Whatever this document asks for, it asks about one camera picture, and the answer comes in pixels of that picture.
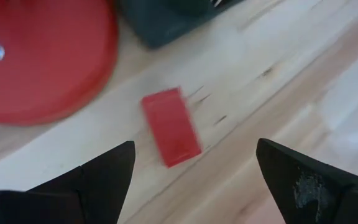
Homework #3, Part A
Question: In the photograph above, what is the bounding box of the black desk organizer bin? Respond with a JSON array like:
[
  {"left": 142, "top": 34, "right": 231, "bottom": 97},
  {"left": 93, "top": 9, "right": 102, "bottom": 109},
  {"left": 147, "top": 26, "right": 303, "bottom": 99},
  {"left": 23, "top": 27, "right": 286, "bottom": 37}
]
[{"left": 116, "top": 0, "right": 245, "bottom": 50}]

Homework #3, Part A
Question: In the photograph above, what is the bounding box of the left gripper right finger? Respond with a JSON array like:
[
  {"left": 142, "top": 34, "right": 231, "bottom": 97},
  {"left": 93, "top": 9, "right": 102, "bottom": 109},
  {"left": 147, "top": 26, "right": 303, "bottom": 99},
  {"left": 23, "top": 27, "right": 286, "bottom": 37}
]
[{"left": 255, "top": 138, "right": 358, "bottom": 224}]

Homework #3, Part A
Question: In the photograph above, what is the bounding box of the red rectangular box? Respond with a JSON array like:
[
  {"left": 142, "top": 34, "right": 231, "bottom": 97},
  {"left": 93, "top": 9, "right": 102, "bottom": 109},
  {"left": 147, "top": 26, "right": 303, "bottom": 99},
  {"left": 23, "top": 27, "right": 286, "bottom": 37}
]
[{"left": 140, "top": 86, "right": 203, "bottom": 169}]

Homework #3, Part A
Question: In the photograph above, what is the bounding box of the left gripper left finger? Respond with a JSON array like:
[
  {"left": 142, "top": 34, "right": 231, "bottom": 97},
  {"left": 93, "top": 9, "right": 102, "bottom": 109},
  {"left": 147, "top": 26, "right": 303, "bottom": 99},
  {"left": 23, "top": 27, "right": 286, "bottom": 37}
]
[{"left": 0, "top": 140, "right": 136, "bottom": 224}]

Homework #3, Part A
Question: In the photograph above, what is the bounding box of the red desk lamp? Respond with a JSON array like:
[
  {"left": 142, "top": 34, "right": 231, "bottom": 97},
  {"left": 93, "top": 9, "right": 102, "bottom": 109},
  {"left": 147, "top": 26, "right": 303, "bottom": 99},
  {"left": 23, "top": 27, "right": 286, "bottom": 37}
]
[{"left": 0, "top": 0, "right": 119, "bottom": 126}]

